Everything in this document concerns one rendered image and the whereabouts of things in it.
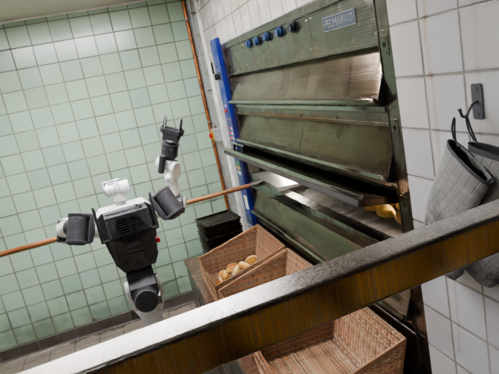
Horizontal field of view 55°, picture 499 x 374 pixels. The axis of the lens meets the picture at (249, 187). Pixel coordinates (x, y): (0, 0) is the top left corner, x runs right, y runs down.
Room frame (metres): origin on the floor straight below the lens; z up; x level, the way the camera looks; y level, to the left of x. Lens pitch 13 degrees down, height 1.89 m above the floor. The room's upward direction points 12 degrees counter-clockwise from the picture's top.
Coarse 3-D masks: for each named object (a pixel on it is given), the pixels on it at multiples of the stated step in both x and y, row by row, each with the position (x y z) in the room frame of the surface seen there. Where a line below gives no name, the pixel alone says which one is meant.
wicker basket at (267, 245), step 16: (256, 224) 3.23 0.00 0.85; (240, 240) 3.19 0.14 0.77; (256, 240) 3.22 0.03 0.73; (272, 240) 2.92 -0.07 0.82; (208, 256) 3.13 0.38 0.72; (224, 256) 3.16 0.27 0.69; (272, 256) 2.68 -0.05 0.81; (208, 272) 2.85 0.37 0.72; (240, 272) 2.63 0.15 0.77; (208, 288) 2.92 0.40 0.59
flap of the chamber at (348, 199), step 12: (240, 156) 2.86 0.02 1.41; (264, 156) 2.80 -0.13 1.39; (276, 156) 2.78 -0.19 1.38; (264, 168) 2.42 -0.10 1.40; (300, 168) 2.25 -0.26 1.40; (312, 168) 2.23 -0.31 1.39; (300, 180) 1.97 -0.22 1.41; (324, 180) 1.90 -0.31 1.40; (336, 180) 1.89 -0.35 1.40; (348, 180) 1.88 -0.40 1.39; (360, 180) 1.87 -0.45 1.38; (324, 192) 1.75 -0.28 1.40; (336, 192) 1.66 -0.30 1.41; (360, 192) 1.63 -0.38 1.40; (372, 192) 1.62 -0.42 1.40; (384, 192) 1.62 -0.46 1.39; (396, 192) 1.61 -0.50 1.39; (360, 204) 1.51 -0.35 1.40; (372, 204) 1.52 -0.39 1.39; (384, 204) 1.53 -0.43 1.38
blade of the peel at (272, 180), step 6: (252, 174) 3.23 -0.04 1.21; (258, 174) 3.27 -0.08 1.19; (264, 174) 3.26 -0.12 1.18; (270, 174) 3.22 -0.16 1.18; (276, 174) 3.18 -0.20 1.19; (264, 180) 2.97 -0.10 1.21; (270, 180) 3.05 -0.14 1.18; (276, 180) 3.01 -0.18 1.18; (282, 180) 2.97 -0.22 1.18; (288, 180) 2.94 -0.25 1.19; (270, 186) 2.86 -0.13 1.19; (276, 186) 2.86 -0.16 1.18; (282, 186) 2.74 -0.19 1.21; (288, 186) 2.75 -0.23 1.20; (294, 186) 2.76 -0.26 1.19
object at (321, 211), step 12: (252, 180) 3.23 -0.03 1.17; (276, 192) 2.78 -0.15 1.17; (288, 192) 2.67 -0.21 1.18; (300, 204) 2.43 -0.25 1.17; (312, 204) 2.35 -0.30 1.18; (324, 216) 2.15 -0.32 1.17; (336, 216) 2.09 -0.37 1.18; (348, 228) 1.93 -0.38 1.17; (360, 228) 1.88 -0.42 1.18; (372, 228) 1.85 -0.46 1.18; (372, 240) 1.75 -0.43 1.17
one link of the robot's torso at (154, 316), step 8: (128, 288) 2.21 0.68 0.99; (160, 288) 2.26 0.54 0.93; (128, 296) 2.21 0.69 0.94; (160, 296) 2.32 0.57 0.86; (160, 304) 2.27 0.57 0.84; (136, 312) 2.24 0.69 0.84; (144, 312) 2.25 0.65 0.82; (152, 312) 2.26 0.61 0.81; (160, 312) 2.26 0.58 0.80; (144, 320) 2.24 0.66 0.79; (152, 320) 2.25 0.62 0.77; (160, 320) 2.26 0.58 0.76
